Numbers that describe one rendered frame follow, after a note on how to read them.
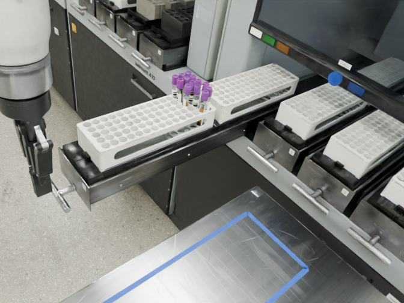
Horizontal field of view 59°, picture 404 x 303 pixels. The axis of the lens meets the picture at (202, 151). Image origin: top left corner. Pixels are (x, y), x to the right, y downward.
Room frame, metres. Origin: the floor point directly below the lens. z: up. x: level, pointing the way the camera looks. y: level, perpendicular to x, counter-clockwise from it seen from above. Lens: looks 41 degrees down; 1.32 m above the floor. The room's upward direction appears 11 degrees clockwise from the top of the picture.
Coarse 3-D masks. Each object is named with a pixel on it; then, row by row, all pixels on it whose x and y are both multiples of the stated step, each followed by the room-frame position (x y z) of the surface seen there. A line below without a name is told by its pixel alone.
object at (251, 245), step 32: (256, 192) 0.50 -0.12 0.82; (192, 224) 0.39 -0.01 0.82; (224, 224) 0.41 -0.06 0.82; (256, 224) 0.42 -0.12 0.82; (288, 224) 0.43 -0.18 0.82; (160, 256) 0.32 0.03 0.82; (192, 256) 0.33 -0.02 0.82; (224, 256) 0.34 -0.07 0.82; (256, 256) 0.35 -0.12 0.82; (288, 256) 0.37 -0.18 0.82; (320, 256) 0.38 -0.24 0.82; (96, 288) 0.25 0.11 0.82; (128, 288) 0.26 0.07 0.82; (160, 288) 0.27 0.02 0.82; (192, 288) 0.28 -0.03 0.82; (224, 288) 0.29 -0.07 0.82; (256, 288) 0.30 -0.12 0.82; (288, 288) 0.31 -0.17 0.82; (320, 288) 0.32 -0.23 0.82; (352, 288) 0.33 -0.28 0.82
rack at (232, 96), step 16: (272, 64) 0.98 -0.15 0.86; (224, 80) 0.84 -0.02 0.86; (240, 80) 0.86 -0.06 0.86; (256, 80) 0.87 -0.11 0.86; (272, 80) 0.89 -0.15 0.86; (288, 80) 0.92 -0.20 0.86; (224, 96) 0.76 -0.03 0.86; (240, 96) 0.78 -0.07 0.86; (256, 96) 0.79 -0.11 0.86; (272, 96) 0.89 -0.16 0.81; (288, 96) 0.90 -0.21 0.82; (224, 112) 0.71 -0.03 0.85; (240, 112) 0.76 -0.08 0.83
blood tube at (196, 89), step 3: (195, 84) 0.69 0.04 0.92; (195, 87) 0.68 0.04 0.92; (198, 87) 0.68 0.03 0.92; (195, 90) 0.68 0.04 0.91; (198, 90) 0.68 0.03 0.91; (195, 93) 0.68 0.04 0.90; (198, 93) 0.68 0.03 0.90; (195, 96) 0.68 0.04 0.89; (198, 96) 0.69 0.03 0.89; (195, 99) 0.68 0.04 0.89; (198, 99) 0.69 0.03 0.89; (195, 102) 0.68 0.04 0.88; (198, 102) 0.69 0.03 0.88; (195, 105) 0.68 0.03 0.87
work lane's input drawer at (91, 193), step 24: (240, 120) 0.75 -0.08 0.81; (72, 144) 0.53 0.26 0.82; (192, 144) 0.62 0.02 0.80; (216, 144) 0.68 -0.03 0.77; (72, 168) 0.48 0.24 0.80; (96, 168) 0.48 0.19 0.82; (120, 168) 0.50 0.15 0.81; (144, 168) 0.53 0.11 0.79; (168, 168) 0.58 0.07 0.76; (96, 192) 0.45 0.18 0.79
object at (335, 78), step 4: (332, 72) 0.73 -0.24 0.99; (336, 72) 0.73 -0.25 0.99; (328, 76) 0.73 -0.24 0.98; (332, 76) 0.73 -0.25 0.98; (336, 76) 0.72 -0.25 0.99; (340, 76) 0.72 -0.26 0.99; (328, 80) 0.73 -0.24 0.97; (332, 80) 0.72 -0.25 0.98; (336, 80) 0.72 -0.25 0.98; (340, 80) 0.72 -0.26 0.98; (332, 84) 0.72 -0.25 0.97; (336, 84) 0.72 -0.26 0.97
